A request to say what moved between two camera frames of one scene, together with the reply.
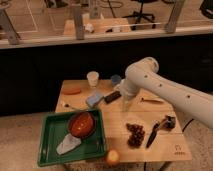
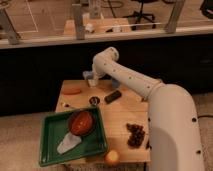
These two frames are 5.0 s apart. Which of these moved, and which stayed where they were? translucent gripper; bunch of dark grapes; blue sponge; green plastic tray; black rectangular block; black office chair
Moved: translucent gripper; blue sponge
Stayed: black office chair; black rectangular block; bunch of dark grapes; green plastic tray
